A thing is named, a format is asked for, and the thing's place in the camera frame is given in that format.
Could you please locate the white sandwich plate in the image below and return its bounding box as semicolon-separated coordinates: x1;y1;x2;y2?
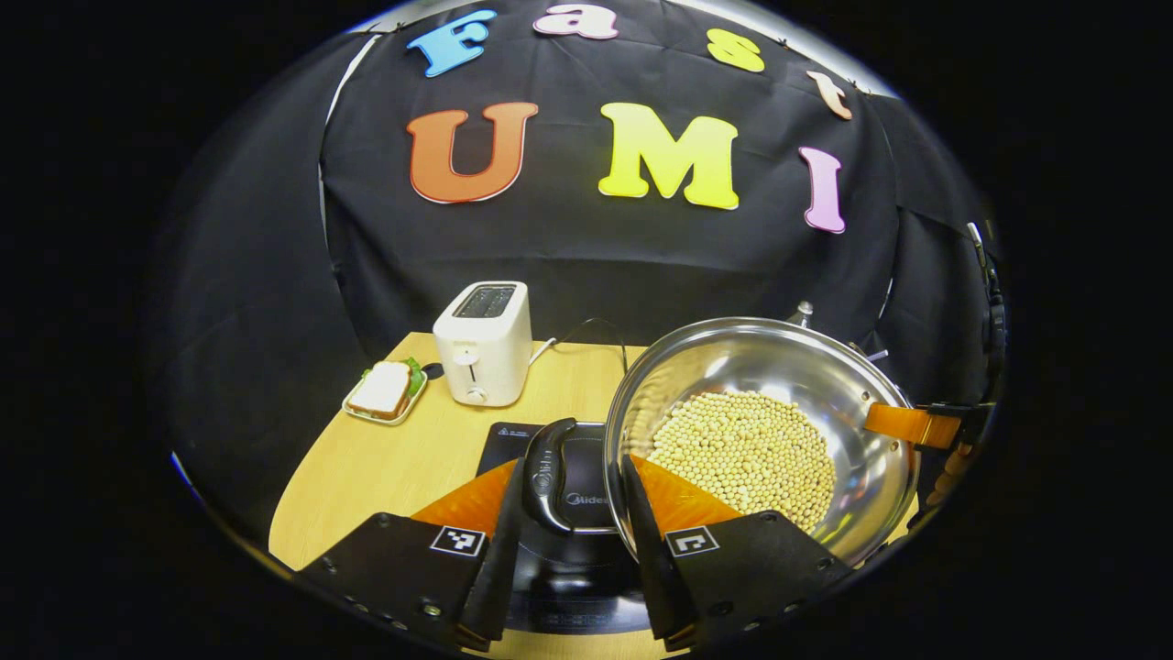
342;359;430;426

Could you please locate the toast sandwich with lettuce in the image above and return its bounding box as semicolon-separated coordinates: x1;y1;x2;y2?
347;357;425;421

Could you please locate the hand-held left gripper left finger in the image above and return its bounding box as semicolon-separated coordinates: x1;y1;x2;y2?
298;456;530;654

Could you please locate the pile of soybeans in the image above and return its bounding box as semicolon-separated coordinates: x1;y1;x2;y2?
647;391;837;533

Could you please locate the steel pot with black handle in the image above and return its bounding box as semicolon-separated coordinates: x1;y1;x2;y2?
522;316;922;569

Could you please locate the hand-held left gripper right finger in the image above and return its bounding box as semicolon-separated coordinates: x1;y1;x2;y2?
623;454;858;654

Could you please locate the black induction cooktop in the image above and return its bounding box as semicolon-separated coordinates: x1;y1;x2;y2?
477;422;653;635

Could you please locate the black backdrop cloth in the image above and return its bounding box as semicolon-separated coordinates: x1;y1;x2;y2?
147;0;1009;542

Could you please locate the white toaster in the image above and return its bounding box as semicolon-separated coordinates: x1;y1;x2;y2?
433;280;533;408

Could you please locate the black power cable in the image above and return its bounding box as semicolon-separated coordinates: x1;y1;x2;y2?
553;317;630;375

